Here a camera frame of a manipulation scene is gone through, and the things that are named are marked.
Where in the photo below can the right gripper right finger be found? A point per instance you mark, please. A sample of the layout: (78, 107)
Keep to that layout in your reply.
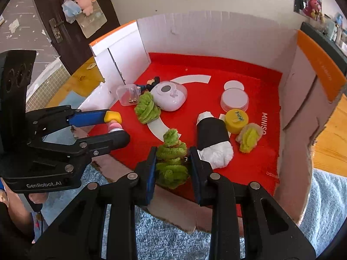
(247, 211)

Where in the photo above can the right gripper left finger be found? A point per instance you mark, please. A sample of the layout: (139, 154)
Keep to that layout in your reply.
(77, 232)

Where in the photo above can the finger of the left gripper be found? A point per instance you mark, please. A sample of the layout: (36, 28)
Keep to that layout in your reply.
(81, 152)
(49, 120)

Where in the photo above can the blonde girl figurine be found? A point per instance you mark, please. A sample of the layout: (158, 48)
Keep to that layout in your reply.
(113, 121)

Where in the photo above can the clear plastic capsule case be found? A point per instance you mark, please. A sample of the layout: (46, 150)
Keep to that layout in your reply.
(128, 95)

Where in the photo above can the green yarn ball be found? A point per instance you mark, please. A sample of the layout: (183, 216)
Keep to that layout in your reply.
(146, 110)

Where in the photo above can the small yellow-green plush toy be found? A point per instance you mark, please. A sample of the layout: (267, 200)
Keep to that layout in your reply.
(249, 137)

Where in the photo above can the green twisted yarn bundle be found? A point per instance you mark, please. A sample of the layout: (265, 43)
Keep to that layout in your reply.
(170, 166)

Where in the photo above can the black roll with white paper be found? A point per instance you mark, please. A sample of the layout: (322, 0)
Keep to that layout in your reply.
(213, 142)

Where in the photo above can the black-haired boy figurine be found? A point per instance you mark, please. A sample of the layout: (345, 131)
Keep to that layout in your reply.
(150, 84)

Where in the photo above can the pink mini printer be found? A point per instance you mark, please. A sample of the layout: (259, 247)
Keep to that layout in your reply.
(169, 96)

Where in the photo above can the white round lid container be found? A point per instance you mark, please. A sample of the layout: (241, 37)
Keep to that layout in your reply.
(234, 98)

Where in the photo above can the person's left hand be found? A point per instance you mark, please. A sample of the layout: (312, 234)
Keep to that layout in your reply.
(15, 200)

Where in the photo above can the light blue fluffy towel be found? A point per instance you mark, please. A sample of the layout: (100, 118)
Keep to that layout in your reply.
(156, 239)

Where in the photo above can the small tag on table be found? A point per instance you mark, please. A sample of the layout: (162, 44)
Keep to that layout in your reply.
(91, 66)

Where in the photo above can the pink plush toys on door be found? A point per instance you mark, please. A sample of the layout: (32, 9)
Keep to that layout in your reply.
(74, 8)

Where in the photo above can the orange cardboard box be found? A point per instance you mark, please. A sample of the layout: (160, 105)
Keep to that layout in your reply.
(292, 83)

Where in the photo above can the cluttered side table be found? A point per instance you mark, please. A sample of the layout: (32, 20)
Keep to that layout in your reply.
(321, 31)

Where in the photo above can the pink rabbit plush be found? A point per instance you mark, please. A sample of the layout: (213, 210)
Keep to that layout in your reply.
(313, 9)

